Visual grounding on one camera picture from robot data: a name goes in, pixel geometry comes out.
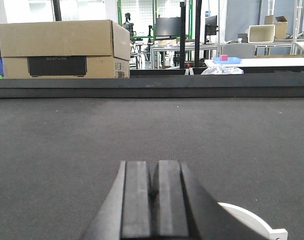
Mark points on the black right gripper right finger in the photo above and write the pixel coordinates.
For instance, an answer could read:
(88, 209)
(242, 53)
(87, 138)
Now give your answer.
(185, 210)

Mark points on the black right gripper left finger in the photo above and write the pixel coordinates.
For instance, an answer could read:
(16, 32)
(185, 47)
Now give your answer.
(125, 212)

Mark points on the white curved PVC pipe piece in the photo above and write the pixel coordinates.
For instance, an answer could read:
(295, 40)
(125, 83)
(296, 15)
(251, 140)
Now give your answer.
(254, 222)

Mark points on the white plastic bin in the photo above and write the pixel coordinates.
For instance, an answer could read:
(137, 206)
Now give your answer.
(261, 33)

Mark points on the clear plastic bag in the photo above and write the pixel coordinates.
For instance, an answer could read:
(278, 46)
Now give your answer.
(219, 69)

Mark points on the light blue shallow tray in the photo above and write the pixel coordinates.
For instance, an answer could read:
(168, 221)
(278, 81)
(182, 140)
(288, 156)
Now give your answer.
(229, 61)

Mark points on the pink cube block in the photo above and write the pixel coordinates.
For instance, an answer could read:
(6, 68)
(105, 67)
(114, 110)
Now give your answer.
(223, 57)

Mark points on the large cardboard box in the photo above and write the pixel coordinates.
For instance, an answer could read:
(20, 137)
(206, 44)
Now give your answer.
(86, 49)

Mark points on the grey chair back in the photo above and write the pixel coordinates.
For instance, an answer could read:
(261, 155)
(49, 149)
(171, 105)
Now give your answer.
(239, 50)

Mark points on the black computer monitor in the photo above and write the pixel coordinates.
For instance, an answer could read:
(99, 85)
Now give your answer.
(168, 26)

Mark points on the white table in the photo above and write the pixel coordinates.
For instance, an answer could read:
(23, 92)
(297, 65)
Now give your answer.
(269, 62)

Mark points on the small open cardboard box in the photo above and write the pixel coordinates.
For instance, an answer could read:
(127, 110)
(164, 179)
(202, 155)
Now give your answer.
(280, 23)

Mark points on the black table edge rail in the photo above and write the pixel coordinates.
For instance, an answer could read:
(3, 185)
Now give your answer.
(253, 85)

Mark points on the black vertical post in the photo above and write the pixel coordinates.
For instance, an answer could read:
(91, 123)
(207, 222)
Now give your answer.
(198, 11)
(182, 33)

